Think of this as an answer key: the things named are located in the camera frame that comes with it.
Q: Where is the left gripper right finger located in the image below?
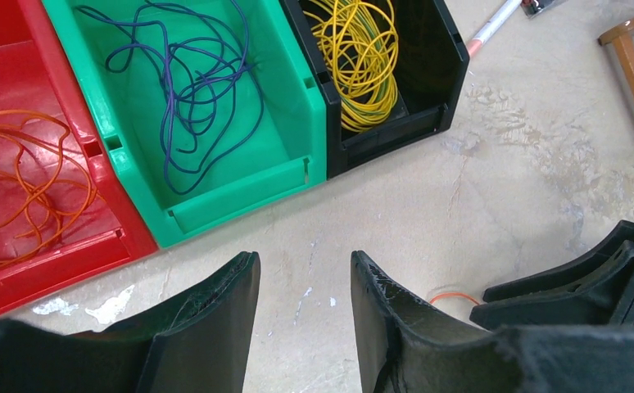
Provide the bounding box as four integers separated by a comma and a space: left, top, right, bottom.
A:
351, 251, 634, 392

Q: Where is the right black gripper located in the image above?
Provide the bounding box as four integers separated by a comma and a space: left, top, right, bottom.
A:
469, 220, 634, 330

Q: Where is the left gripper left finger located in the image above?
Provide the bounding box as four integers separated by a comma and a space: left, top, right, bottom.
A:
0, 251, 260, 392

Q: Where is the red plastic bin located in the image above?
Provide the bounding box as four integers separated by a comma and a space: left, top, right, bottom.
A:
0, 1, 157, 314

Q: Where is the green plastic bin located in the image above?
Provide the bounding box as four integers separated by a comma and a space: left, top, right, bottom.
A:
43, 1, 327, 247

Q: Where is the loose white marker pen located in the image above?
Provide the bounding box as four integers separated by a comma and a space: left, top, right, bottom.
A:
466, 0, 522, 58

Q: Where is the black plastic bin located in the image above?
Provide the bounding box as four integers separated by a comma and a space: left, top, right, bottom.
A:
282, 0, 470, 178

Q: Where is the yellow coiled cable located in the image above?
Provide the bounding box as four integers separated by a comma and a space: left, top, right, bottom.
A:
301, 0, 400, 134

